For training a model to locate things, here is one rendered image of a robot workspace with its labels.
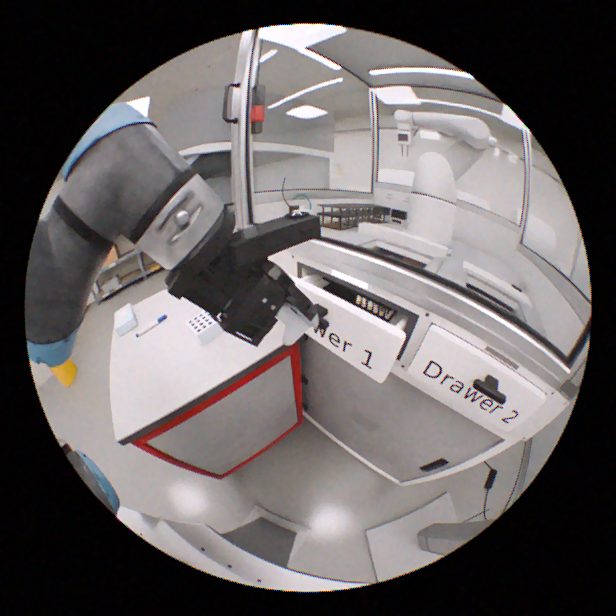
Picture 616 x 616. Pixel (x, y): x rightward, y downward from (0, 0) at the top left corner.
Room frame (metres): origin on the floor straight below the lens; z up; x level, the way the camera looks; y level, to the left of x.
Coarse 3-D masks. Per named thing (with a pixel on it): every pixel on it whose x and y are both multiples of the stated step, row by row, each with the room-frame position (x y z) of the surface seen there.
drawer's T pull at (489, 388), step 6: (486, 378) 0.09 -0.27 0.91; (492, 378) 0.08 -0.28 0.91; (474, 384) 0.08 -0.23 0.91; (480, 384) 0.08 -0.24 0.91; (486, 384) 0.07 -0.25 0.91; (492, 384) 0.07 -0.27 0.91; (498, 384) 0.07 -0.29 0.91; (480, 390) 0.07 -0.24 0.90; (486, 390) 0.07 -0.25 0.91; (492, 390) 0.06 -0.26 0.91; (492, 396) 0.05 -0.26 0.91; (498, 396) 0.05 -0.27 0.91; (504, 396) 0.04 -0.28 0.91; (498, 402) 0.04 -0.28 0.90; (504, 402) 0.03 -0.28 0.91
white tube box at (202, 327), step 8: (192, 320) 0.36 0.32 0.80; (200, 320) 0.36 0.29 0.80; (208, 320) 0.37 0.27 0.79; (192, 328) 0.33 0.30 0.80; (200, 328) 0.33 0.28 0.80; (208, 328) 0.33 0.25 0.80; (216, 328) 0.35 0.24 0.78; (200, 336) 0.31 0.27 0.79; (208, 336) 0.33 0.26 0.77; (200, 344) 0.30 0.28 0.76
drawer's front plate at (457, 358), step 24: (432, 336) 0.18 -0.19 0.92; (432, 360) 0.16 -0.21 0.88; (456, 360) 0.14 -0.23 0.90; (480, 360) 0.11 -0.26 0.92; (432, 384) 0.14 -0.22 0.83; (456, 384) 0.12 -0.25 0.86; (504, 384) 0.06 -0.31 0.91; (528, 384) 0.03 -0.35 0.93; (480, 408) 0.06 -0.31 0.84; (504, 408) 0.03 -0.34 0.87; (528, 408) 0.00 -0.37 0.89
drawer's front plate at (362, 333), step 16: (304, 288) 0.30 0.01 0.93; (320, 304) 0.27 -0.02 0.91; (336, 304) 0.25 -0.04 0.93; (336, 320) 0.25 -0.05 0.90; (352, 320) 0.23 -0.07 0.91; (368, 320) 0.21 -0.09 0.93; (320, 336) 0.27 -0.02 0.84; (352, 336) 0.22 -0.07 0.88; (368, 336) 0.20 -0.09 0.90; (384, 336) 0.18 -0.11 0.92; (400, 336) 0.17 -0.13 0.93; (336, 352) 0.24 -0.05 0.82; (352, 352) 0.22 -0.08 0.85; (384, 352) 0.18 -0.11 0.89; (368, 368) 0.19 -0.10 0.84; (384, 368) 0.17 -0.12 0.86
